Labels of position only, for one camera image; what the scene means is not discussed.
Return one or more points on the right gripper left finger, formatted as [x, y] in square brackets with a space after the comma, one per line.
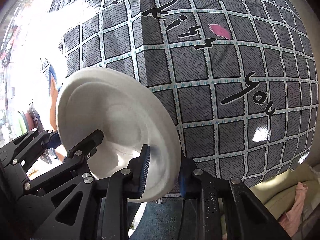
[96, 209]

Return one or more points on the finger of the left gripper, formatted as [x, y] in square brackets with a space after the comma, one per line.
[19, 155]
[63, 184]

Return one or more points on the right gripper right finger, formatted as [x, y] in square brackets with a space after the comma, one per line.
[226, 209]

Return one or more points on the green square plate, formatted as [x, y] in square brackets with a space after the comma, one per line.
[22, 122]

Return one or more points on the large white bowl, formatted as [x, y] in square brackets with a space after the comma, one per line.
[129, 116]

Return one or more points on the blue jeans leg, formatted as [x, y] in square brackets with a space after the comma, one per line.
[160, 221]

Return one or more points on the checkered star tablecloth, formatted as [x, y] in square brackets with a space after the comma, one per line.
[237, 77]

